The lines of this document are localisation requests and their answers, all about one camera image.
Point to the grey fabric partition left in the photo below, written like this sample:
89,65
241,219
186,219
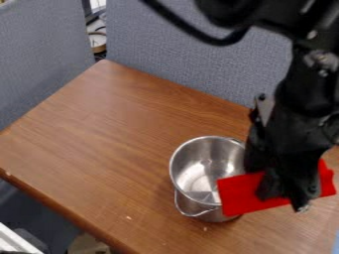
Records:
45,52

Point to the grey fabric partition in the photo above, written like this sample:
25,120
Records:
45,52
235,72

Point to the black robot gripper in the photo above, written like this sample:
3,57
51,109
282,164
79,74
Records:
295,128

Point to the stainless steel metal pot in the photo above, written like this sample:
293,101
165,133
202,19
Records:
203,160

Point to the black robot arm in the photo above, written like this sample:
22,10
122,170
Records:
309,22

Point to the red rectangular block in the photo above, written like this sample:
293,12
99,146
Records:
237,192

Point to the grey fabric partition back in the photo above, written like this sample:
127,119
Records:
235,72

